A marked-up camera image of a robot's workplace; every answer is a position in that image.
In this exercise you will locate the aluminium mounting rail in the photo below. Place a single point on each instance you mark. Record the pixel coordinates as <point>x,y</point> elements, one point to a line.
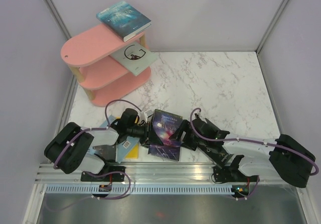
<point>140,173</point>

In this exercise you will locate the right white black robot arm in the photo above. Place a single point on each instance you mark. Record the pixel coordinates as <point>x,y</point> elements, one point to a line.
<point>238,157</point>

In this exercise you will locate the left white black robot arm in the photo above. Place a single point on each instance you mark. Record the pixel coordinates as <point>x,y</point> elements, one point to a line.
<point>69,148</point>

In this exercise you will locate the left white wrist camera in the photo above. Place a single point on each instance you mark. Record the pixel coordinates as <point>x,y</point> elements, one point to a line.
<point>146,114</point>

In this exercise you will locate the teal ocean cover book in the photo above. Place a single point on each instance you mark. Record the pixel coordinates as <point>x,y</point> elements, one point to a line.
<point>124,20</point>

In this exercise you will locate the purple Robinson Crusoe book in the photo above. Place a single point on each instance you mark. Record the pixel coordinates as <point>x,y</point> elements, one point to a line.
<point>169,152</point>

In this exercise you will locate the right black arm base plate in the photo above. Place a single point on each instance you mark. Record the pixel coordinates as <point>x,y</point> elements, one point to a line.
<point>230,175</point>

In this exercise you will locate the white slotted cable duct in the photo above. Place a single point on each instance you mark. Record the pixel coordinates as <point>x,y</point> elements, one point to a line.
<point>118,189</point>

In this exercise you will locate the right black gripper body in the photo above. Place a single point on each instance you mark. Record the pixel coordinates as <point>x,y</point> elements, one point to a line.
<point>192,141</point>

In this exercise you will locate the pink three-tier wooden shelf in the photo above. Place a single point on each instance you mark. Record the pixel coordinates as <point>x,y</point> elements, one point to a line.
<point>88,55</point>

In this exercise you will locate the light blue book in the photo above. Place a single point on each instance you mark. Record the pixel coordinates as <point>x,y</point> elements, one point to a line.
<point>111,137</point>

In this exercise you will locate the pale grey-green book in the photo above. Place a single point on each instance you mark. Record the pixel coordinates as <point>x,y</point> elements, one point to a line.
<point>134,57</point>

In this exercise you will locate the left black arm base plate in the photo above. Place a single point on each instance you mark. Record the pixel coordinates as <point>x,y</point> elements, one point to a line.
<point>107,174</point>

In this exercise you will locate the dark blue Wuthering Heights book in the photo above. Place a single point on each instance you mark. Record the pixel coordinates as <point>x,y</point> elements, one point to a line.
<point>105,152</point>

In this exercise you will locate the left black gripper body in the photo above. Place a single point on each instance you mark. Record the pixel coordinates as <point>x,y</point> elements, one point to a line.
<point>141,132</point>

